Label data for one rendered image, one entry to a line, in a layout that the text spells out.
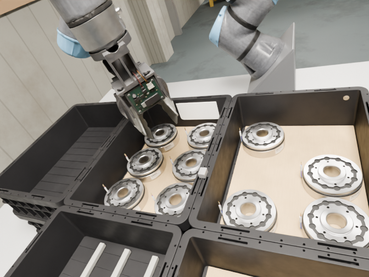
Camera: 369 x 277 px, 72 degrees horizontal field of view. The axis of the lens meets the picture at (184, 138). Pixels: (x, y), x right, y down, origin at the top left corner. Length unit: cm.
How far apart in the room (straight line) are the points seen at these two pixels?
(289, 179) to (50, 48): 227
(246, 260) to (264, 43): 68
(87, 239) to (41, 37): 207
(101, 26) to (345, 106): 55
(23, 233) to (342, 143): 97
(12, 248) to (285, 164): 85
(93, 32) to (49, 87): 208
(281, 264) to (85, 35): 43
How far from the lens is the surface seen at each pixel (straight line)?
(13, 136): 226
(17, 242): 103
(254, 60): 91
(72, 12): 41
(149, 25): 361
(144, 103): 44
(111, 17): 42
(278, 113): 72
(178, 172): 63
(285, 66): 87
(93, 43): 42
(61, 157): 98
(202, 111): 75
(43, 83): 244
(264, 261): 44
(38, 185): 93
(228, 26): 89
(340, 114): 72
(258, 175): 62
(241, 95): 70
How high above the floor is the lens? 130
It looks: 37 degrees down
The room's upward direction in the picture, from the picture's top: 20 degrees counter-clockwise
